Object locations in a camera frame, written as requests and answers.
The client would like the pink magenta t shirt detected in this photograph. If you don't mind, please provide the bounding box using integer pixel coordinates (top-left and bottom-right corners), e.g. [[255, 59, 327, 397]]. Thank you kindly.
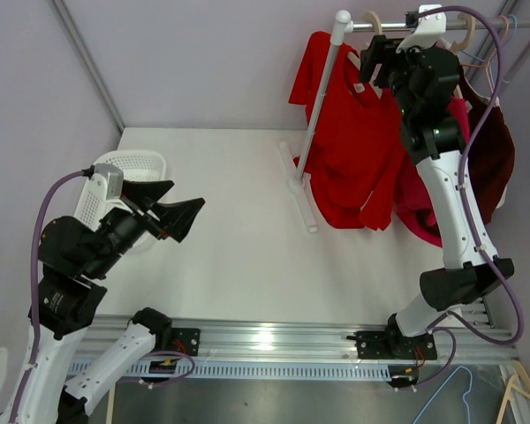
[[395, 95, 472, 248]]

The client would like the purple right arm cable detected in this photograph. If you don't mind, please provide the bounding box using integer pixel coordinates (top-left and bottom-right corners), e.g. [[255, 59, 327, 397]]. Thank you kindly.
[[414, 4, 526, 344]]

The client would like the red t shirt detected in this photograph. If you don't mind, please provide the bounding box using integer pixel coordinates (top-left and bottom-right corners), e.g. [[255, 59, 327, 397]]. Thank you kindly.
[[305, 44, 405, 231]]

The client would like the pink wire hanger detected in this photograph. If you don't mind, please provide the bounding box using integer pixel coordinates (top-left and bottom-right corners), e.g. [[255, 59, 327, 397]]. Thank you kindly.
[[461, 15, 518, 97]]

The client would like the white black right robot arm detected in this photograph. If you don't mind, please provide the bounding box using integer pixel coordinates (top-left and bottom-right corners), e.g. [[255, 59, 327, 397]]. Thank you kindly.
[[360, 35, 514, 359]]

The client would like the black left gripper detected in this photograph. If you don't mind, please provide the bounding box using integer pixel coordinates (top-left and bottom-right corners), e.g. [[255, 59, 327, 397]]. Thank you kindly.
[[85, 178, 205, 277]]

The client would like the beige hanger floor right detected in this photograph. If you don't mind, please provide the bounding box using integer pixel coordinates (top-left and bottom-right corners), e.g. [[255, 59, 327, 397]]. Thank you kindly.
[[496, 360, 530, 424]]

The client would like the blue wire hanger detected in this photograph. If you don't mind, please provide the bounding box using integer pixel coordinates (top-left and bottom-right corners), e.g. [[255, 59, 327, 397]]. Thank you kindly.
[[460, 13, 519, 92]]

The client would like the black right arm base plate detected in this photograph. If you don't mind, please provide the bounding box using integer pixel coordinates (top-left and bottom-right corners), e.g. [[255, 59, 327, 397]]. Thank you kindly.
[[347, 330, 437, 360]]

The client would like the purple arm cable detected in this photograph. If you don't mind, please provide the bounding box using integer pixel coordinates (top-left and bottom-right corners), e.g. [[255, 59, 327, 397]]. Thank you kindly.
[[414, 4, 526, 344], [8, 170, 94, 420]]

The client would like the dark maroon t shirt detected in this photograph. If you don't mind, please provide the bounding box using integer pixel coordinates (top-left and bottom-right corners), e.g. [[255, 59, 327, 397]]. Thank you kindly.
[[457, 65, 517, 224]]

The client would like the white plastic laundry basket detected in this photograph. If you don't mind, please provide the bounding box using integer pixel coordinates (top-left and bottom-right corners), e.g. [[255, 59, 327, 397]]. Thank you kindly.
[[73, 149, 167, 231]]

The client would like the metal clothes rack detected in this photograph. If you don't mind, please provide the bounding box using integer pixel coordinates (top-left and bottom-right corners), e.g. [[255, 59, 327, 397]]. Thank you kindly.
[[279, 6, 530, 233]]

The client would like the beige wooden hanger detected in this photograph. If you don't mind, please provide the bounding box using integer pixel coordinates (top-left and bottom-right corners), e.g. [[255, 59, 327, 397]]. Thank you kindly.
[[441, 11, 477, 101], [347, 11, 383, 98]]

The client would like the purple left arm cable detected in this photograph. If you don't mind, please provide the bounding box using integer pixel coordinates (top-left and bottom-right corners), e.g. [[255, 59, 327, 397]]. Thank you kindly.
[[8, 170, 94, 420]]

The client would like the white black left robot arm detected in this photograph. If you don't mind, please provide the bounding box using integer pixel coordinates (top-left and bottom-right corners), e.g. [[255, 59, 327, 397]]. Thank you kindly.
[[0, 180, 205, 423]]

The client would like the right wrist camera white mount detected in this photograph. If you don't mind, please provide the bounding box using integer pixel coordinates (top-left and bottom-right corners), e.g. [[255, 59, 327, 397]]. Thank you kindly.
[[397, 4, 447, 53]]

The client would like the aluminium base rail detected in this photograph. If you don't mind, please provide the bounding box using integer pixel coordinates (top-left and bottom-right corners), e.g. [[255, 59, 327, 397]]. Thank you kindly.
[[39, 282, 520, 367]]

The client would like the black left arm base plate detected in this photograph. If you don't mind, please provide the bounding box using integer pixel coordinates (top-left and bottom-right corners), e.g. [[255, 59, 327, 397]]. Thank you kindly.
[[163, 328, 201, 357]]

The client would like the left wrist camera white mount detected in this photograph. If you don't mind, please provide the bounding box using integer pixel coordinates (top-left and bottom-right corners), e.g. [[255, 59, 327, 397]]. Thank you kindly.
[[84, 163, 124, 206]]

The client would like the blue wire hanger floor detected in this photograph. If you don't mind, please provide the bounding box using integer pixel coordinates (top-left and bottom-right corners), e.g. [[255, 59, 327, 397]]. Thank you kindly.
[[413, 365, 474, 424]]

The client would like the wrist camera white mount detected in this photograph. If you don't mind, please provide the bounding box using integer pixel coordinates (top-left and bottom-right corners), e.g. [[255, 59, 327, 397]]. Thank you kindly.
[[397, 4, 447, 53], [84, 163, 124, 206]]

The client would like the white slotted cable duct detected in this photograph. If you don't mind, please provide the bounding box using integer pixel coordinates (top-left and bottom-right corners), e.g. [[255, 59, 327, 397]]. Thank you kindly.
[[68, 360, 392, 382]]

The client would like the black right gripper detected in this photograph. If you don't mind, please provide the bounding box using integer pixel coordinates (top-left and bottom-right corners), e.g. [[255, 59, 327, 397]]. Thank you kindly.
[[357, 35, 428, 118]]

